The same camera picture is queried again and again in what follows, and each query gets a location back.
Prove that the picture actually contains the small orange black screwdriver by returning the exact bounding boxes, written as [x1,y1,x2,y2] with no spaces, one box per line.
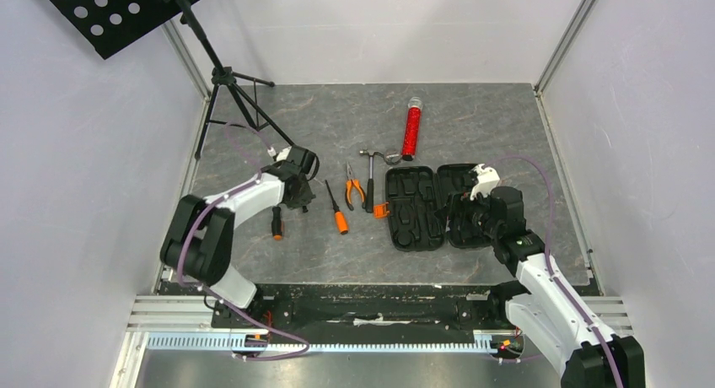
[271,206,284,240]

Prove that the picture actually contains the black plastic tool case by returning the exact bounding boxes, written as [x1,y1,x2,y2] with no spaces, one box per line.
[375,164,501,252]

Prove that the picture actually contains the large orange handle screwdriver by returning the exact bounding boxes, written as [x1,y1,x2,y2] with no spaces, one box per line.
[324,181,349,235]

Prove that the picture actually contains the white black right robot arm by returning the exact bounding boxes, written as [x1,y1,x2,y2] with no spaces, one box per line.
[441,186,647,387]

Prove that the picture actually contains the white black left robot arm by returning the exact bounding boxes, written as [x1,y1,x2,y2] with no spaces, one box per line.
[159,146,319,327]

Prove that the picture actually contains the steel claw hammer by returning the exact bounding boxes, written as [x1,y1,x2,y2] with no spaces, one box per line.
[358,149,385,213]

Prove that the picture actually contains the black music stand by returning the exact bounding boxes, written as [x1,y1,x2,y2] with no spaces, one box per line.
[32,0,309,162]

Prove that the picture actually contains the orange handle pliers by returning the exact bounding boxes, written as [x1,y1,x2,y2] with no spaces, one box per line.
[345,162,367,211]

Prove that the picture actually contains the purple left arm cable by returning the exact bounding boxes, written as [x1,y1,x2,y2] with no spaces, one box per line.
[175,122,312,363]

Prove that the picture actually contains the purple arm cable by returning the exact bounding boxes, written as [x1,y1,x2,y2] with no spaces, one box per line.
[482,154,626,388]
[175,122,312,363]

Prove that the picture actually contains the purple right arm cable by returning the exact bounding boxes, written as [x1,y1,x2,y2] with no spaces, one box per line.
[482,154,626,388]

